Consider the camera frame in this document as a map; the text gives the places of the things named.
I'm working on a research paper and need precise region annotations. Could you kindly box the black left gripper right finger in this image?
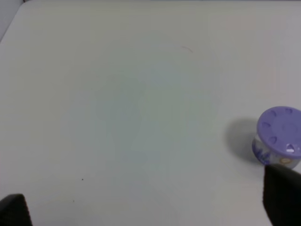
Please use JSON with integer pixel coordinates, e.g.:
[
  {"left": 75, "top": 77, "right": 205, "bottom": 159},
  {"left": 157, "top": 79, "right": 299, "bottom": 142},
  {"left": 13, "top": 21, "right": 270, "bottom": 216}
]
[{"left": 263, "top": 164, "right": 301, "bottom": 226}]

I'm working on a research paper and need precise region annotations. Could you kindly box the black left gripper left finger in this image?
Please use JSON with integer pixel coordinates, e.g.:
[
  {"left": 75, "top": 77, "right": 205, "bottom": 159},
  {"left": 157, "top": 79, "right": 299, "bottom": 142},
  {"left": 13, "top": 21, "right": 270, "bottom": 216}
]
[{"left": 0, "top": 194, "right": 32, "bottom": 226}]

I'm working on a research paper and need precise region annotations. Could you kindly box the purple lidded round container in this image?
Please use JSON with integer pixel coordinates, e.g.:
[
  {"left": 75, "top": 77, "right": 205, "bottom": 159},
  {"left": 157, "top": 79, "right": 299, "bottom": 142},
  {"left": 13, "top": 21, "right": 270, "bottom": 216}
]
[{"left": 252, "top": 106, "right": 301, "bottom": 169}]

